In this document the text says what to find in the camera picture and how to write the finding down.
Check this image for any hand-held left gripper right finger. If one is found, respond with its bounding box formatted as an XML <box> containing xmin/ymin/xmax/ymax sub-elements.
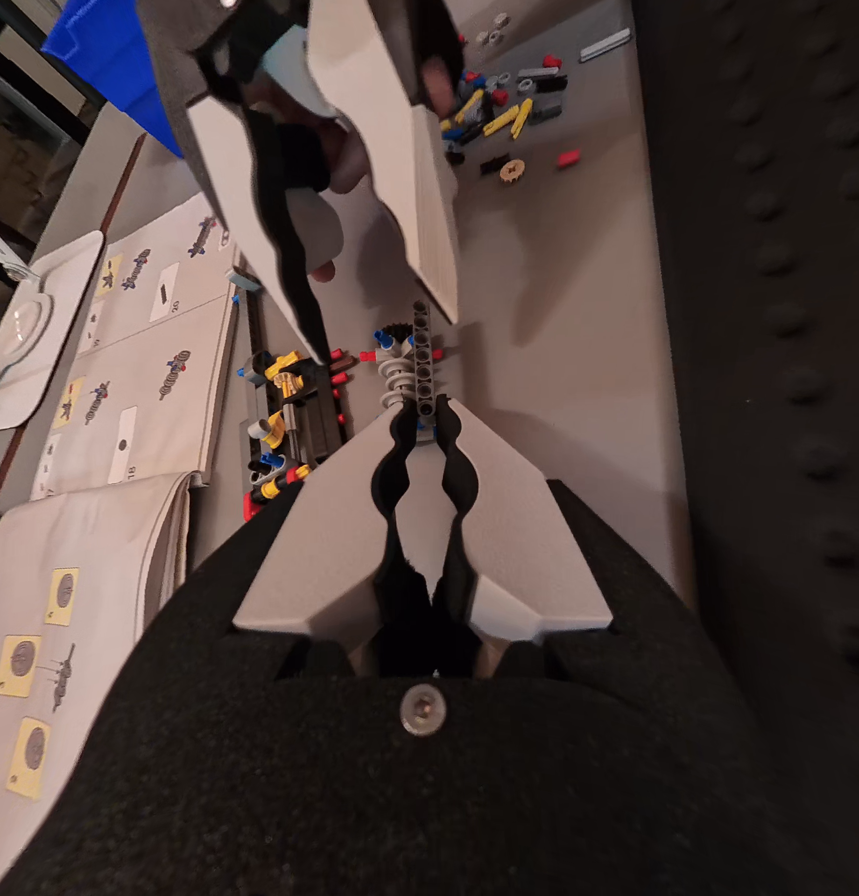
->
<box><xmin>435</xmin><ymin>395</ymin><xmax>614</xmax><ymax>676</ymax></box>

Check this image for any grey lego shock absorber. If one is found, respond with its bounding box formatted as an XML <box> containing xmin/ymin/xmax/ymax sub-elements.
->
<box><xmin>359</xmin><ymin>322</ymin><xmax>444</xmax><ymax>414</ymax></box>

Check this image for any lego chassis assembly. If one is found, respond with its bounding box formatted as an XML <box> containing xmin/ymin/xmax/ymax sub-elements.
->
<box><xmin>226</xmin><ymin>266</ymin><xmax>350</xmax><ymax>522</ymax></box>

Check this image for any pile of loose lego pieces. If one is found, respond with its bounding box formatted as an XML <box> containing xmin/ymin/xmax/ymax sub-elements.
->
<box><xmin>440</xmin><ymin>49</ymin><xmax>567</xmax><ymax>165</ymax></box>

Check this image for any lego instruction booklet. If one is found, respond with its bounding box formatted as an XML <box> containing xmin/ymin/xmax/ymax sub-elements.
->
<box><xmin>0</xmin><ymin>192</ymin><xmax>241</xmax><ymax>876</ymax></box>

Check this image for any dark grey lego beam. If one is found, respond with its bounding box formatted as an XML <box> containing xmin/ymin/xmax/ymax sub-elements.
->
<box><xmin>410</xmin><ymin>301</ymin><xmax>441</xmax><ymax>445</ymax></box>

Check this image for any light grey lego strip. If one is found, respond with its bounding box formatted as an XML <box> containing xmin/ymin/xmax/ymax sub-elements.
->
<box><xmin>580</xmin><ymin>28</ymin><xmax>634</xmax><ymax>63</ymax></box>

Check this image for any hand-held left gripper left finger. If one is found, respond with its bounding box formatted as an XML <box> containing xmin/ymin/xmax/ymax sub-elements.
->
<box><xmin>232</xmin><ymin>402</ymin><xmax>416</xmax><ymax>676</ymax></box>

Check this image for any black dimpled pad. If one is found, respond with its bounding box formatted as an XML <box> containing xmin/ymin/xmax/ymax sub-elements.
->
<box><xmin>633</xmin><ymin>0</ymin><xmax>859</xmax><ymax>896</ymax></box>

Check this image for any person's right hand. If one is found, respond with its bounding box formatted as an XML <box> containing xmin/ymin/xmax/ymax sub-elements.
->
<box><xmin>251</xmin><ymin>56</ymin><xmax>465</xmax><ymax>284</ymax></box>

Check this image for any blue plastic bin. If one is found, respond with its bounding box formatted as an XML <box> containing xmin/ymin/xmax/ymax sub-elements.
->
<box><xmin>41</xmin><ymin>0</ymin><xmax>185</xmax><ymax>158</ymax></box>

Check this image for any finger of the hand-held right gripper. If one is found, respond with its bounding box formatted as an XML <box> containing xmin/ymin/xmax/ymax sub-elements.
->
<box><xmin>307</xmin><ymin>0</ymin><xmax>462</xmax><ymax>326</ymax></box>
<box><xmin>186</xmin><ymin>94</ymin><xmax>332</xmax><ymax>368</ymax></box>

